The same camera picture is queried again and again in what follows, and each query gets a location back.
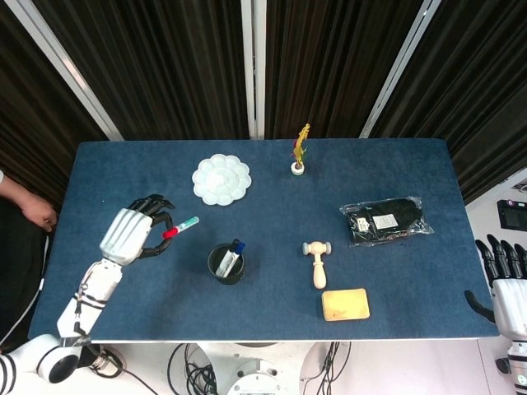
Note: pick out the bystander bare hand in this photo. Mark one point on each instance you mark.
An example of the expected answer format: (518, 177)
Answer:
(39, 212)

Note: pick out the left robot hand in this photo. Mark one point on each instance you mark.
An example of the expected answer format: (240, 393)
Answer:
(125, 236)

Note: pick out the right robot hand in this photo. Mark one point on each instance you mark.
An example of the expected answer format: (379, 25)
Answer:
(510, 300)

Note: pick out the red cap marker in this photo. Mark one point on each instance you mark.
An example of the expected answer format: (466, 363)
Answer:
(171, 233)

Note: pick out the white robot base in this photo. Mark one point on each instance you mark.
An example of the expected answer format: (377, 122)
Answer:
(263, 366)

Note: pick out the bystander forearm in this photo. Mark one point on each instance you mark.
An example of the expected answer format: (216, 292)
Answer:
(12, 187)

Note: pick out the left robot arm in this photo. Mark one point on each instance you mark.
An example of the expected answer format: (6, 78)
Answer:
(82, 304)

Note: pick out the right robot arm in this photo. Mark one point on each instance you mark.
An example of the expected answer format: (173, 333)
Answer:
(516, 366)

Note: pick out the black cap marker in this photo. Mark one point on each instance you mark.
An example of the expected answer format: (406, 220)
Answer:
(226, 261)

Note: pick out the black mesh pen holder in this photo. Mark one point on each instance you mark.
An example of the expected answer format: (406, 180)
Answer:
(230, 278)

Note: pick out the blue cap marker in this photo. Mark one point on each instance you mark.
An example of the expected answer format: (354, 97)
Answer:
(240, 247)

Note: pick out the bystander black clothing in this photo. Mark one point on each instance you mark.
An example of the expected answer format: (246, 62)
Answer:
(18, 267)

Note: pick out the black screen device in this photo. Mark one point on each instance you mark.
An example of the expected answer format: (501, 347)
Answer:
(514, 215)

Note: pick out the white flower-shaped paint palette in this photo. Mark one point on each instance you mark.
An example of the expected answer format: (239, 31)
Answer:
(220, 181)

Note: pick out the blue fabric table cover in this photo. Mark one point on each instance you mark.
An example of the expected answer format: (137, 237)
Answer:
(267, 247)

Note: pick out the black item in plastic bag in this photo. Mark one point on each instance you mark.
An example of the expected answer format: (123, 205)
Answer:
(383, 222)

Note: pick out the yellow sponge block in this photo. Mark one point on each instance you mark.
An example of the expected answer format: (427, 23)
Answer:
(345, 305)

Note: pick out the colourful feather shuttlecock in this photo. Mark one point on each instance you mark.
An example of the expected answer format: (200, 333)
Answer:
(297, 168)

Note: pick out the wooden toy hammer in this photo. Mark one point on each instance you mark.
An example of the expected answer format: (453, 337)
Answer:
(318, 271)

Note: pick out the white slanted frame post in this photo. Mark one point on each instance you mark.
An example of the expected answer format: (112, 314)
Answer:
(70, 78)
(399, 70)

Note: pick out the white vertical frame post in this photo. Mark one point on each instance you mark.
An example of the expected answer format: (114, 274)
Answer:
(253, 70)

